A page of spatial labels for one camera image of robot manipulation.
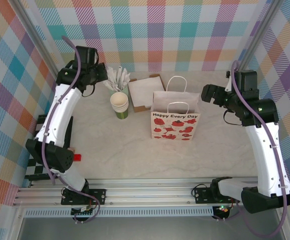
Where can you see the aluminium corner post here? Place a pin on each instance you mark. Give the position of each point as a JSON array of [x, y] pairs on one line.
[[255, 37], [38, 37]]

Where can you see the small circuit board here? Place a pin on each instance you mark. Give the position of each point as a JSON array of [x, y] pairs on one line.
[[222, 209], [83, 211]]

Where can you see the mint green straw holder cup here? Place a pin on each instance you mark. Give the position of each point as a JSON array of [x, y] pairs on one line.
[[126, 90]]

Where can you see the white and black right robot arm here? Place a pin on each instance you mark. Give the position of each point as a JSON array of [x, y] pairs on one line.
[[267, 155]]

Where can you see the brown cardboard napkin tray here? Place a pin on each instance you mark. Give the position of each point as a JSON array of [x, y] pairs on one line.
[[141, 109]]

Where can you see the small wooden block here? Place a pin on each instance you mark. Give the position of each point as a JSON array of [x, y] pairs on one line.
[[71, 149]]

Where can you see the red toy block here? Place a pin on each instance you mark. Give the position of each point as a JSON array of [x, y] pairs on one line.
[[78, 157]]

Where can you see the white paper napkin stack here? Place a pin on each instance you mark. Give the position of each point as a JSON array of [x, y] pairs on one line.
[[145, 91]]

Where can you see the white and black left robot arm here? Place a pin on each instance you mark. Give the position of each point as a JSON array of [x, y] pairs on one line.
[[57, 117]]

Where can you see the black and grey chessboard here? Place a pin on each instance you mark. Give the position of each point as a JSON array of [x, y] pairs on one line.
[[33, 170]]

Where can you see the white paper bag red print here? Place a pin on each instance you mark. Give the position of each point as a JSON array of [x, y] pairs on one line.
[[175, 125]]

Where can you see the white robot mount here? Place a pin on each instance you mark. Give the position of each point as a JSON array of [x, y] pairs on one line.
[[228, 83]]

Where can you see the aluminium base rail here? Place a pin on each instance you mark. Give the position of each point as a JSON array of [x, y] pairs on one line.
[[147, 192]]

